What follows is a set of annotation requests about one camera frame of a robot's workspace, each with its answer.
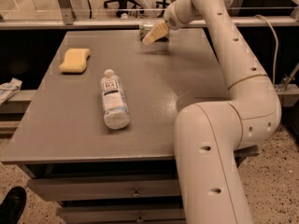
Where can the green white 7up can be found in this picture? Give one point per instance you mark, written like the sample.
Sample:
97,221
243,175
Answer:
144,29

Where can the clear plastic tea bottle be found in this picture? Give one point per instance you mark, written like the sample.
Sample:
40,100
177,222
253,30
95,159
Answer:
115,108

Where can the grey metal railing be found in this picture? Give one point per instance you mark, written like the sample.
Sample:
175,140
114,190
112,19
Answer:
47,14

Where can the yellow sponge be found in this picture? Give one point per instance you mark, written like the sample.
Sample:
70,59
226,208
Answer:
75,61

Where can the black shoe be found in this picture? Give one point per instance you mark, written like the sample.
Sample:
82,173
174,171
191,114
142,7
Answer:
13,205

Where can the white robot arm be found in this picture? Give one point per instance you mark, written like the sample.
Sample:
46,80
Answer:
207,134

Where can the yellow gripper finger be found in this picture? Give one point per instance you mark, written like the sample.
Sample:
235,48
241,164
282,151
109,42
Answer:
159,30

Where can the grey drawer cabinet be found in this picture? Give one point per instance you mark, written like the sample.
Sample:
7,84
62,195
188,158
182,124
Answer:
124,176

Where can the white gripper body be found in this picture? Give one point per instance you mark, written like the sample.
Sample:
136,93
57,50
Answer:
170,18

